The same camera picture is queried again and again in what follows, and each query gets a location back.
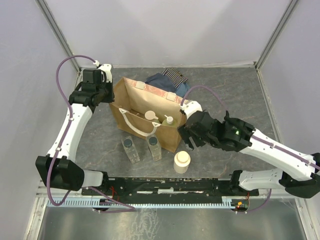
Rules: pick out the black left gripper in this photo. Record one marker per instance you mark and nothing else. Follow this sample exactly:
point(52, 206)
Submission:
point(110, 97)

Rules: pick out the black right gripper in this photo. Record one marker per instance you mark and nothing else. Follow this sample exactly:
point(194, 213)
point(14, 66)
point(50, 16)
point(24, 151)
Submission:
point(186, 133)

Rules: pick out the small green pump bottle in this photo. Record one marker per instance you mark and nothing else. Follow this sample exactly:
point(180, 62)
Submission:
point(169, 121)

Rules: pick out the large green beige-cap bottle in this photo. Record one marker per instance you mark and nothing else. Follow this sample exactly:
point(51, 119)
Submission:
point(151, 116)

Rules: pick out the brown canvas tote bag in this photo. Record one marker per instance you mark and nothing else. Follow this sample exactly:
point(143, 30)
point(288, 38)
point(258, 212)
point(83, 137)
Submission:
point(142, 110)

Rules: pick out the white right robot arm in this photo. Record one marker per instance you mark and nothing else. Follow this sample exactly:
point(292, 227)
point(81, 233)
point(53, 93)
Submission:
point(295, 172)

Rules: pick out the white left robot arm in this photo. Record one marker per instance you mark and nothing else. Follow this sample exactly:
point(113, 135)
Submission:
point(58, 165)

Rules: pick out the cream jar with lid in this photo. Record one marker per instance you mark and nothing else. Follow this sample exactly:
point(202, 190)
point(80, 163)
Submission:
point(181, 162)

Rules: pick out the clear bottle black cap right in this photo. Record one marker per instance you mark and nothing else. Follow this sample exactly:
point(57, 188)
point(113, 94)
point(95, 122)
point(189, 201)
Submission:
point(154, 147)

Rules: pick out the clear bottle black cap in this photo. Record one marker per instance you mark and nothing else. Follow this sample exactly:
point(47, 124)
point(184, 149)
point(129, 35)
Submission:
point(130, 149)
point(154, 147)

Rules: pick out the clear bottle black cap left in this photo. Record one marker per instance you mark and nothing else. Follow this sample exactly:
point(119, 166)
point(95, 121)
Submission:
point(130, 149)

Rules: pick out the blue and striped clothes pile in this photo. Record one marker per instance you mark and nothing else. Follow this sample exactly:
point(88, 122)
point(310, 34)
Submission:
point(170, 80)

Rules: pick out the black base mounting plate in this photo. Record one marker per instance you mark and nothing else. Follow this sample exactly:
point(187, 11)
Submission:
point(176, 198)

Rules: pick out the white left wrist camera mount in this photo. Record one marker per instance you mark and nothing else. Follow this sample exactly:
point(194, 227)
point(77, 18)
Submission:
point(106, 70)

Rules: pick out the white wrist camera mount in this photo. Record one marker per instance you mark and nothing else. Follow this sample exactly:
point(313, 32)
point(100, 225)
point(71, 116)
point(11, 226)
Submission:
point(190, 107)
point(106, 70)

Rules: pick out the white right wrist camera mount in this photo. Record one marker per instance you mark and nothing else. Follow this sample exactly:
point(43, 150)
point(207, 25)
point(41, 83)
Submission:
point(190, 107)

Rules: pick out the aluminium frame rail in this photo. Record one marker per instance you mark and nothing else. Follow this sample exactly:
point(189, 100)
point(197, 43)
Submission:
point(282, 192)

